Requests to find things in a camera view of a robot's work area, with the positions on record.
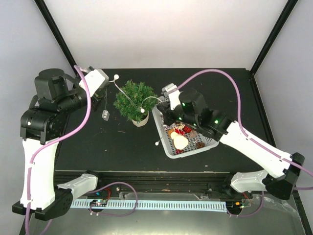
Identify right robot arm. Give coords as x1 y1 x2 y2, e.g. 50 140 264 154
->
156 84 305 200

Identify white ball string lights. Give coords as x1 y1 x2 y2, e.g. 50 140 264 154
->
107 74 180 147

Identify small green christmas tree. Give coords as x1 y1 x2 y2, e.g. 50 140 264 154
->
113 79 159 122

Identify wooden merry christmas sign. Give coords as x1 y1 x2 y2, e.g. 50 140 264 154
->
172 123 185 130

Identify white plastic basket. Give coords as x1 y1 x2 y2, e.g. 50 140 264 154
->
152 107 219 159

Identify white snowman ornament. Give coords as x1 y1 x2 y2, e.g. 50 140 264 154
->
170 132 189 150

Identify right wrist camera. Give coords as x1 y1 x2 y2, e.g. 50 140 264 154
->
162 83 180 110

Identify white slotted cable duct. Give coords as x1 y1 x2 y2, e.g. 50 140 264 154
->
70 199 227 212

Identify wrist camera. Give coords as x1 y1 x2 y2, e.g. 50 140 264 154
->
85 69 109 97
162 83 180 110

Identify burlap sack ornament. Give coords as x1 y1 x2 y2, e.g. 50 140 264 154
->
189 130 197 138

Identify white tree pot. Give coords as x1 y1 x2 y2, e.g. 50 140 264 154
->
131 112 149 127

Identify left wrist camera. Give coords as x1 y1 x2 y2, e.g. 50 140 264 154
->
85 69 109 97

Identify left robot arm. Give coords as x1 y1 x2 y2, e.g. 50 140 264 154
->
12 68 109 221

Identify clear battery box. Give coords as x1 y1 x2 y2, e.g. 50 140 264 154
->
101 110 110 121

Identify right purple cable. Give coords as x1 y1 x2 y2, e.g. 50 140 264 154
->
171 69 313 217

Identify black aluminium frame rail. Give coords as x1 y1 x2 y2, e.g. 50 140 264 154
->
53 171 299 196

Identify silver red star ornament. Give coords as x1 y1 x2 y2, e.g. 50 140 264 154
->
164 125 174 131

